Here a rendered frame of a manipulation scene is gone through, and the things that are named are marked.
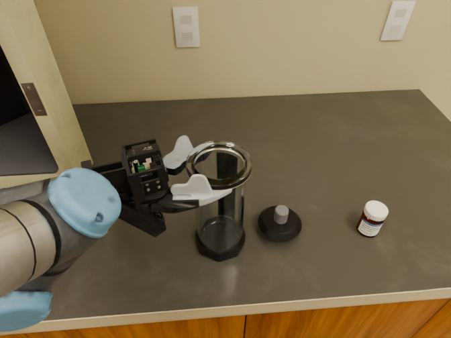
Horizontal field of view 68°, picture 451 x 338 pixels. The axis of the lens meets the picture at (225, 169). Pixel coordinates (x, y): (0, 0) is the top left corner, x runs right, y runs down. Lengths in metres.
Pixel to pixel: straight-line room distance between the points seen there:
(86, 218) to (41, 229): 0.04
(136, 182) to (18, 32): 0.33
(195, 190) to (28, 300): 0.25
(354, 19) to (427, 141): 0.42
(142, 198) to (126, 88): 0.70
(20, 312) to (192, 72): 0.85
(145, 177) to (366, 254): 0.47
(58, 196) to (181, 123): 0.70
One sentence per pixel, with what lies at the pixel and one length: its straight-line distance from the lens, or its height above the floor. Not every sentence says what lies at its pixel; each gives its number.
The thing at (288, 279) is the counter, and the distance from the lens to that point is 0.68.
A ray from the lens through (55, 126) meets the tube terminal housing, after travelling 0.75.
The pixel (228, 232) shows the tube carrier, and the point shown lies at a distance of 0.62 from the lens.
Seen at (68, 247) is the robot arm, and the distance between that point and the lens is 0.37.
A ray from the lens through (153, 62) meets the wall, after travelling 1.11.
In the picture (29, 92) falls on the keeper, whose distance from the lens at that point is 0.71.
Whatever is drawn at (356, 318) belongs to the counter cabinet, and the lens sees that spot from 0.89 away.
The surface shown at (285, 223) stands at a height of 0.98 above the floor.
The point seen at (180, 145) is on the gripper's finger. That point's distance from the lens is 0.56.
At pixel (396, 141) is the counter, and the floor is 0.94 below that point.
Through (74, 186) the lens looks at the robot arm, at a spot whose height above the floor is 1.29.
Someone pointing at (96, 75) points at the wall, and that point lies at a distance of 1.16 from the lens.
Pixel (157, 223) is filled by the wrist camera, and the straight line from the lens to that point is 0.58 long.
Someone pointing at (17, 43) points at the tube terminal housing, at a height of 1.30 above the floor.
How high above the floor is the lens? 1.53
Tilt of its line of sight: 44 degrees down
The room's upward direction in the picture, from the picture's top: straight up
